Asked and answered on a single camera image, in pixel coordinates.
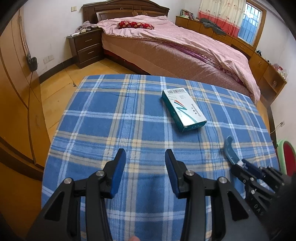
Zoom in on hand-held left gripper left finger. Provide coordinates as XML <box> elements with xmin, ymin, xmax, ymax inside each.
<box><xmin>26</xmin><ymin>148</ymin><xmax>126</xmax><ymax>241</ymax></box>

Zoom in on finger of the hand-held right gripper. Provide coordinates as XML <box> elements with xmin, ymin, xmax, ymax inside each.
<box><xmin>231</xmin><ymin>163</ymin><xmax>256</xmax><ymax>186</ymax></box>
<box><xmin>242</xmin><ymin>159</ymin><xmax>263</xmax><ymax>178</ymax></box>

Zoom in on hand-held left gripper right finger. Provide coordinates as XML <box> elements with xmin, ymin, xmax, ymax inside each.
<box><xmin>165</xmin><ymin>149</ymin><xmax>270</xmax><ymax>241</ymax></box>

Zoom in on teal plastic piece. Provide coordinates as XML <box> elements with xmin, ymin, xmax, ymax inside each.
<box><xmin>223</xmin><ymin>136</ymin><xmax>243</xmax><ymax>166</ymax></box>

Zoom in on green bin with red inside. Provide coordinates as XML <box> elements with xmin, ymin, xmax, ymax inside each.
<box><xmin>276</xmin><ymin>139</ymin><xmax>296</xmax><ymax>176</ymax></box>

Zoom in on blue plaid blanket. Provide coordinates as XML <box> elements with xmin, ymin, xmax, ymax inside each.
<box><xmin>42</xmin><ymin>74</ymin><xmax>280</xmax><ymax>241</ymax></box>

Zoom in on teal and white medicine box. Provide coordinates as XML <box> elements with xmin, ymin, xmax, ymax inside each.
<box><xmin>161</xmin><ymin>88</ymin><xmax>207</xmax><ymax>133</ymax></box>

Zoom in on group of small jars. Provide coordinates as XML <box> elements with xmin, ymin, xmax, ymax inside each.
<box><xmin>273</xmin><ymin>64</ymin><xmax>287</xmax><ymax>79</ymax></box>

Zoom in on long wooden cabinet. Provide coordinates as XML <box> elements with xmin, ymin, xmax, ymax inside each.
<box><xmin>175</xmin><ymin>16</ymin><xmax>287</xmax><ymax>107</ymax></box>

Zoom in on wooden wardrobe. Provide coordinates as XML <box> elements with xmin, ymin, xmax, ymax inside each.
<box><xmin>0</xmin><ymin>7</ymin><xmax>51</xmax><ymax>186</ymax></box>

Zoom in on dark wooden nightstand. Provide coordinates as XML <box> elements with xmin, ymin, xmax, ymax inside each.
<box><xmin>67</xmin><ymin>28</ymin><xmax>104</xmax><ymax>69</ymax></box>

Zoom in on pink quilt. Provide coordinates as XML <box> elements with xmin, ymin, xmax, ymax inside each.
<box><xmin>97</xmin><ymin>15</ymin><xmax>260</xmax><ymax>105</ymax></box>

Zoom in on black charger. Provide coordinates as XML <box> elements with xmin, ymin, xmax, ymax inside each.
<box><xmin>26</xmin><ymin>53</ymin><xmax>38</xmax><ymax>71</ymax></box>

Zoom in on wooden framed window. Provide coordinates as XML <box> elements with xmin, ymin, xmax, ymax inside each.
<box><xmin>238</xmin><ymin>0</ymin><xmax>266</xmax><ymax>47</ymax></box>

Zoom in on pile of cloth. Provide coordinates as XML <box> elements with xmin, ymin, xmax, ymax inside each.
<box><xmin>74</xmin><ymin>21</ymin><xmax>99</xmax><ymax>35</ymax></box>

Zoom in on red floral pillow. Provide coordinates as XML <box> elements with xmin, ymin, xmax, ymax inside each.
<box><xmin>118</xmin><ymin>20</ymin><xmax>155</xmax><ymax>30</ymax></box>

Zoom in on grey clothes pile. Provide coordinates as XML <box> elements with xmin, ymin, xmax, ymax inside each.
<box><xmin>200</xmin><ymin>18</ymin><xmax>227</xmax><ymax>36</ymax></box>

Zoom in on cream and red curtain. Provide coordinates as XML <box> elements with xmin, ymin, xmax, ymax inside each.
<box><xmin>199</xmin><ymin>0</ymin><xmax>246</xmax><ymax>37</ymax></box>

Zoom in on brown wooden bed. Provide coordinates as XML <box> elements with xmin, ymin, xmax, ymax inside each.
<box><xmin>82</xmin><ymin>0</ymin><xmax>260</xmax><ymax>105</ymax></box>

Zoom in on black power cable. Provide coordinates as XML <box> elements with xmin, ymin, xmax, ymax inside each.
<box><xmin>21</xmin><ymin>11</ymin><xmax>35</xmax><ymax>121</ymax></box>

